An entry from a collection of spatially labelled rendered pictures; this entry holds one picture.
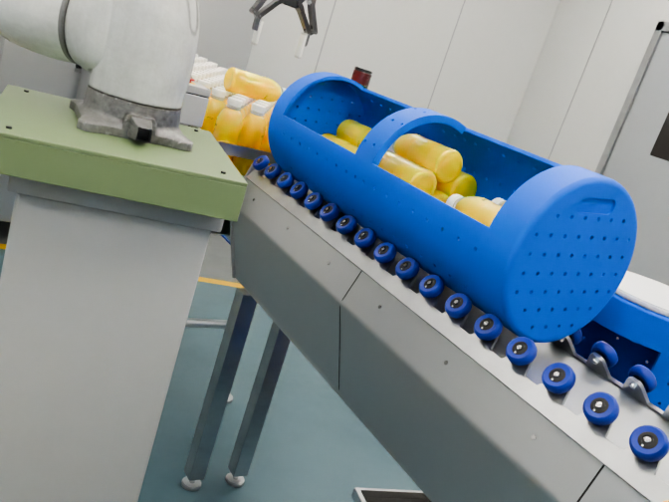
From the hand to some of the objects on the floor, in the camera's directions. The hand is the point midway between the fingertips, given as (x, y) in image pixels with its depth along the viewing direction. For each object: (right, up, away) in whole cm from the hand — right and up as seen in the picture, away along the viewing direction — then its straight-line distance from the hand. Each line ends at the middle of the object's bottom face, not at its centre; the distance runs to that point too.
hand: (277, 47), depth 187 cm
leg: (-15, -125, +21) cm, 128 cm away
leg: (-26, -124, +13) cm, 127 cm away
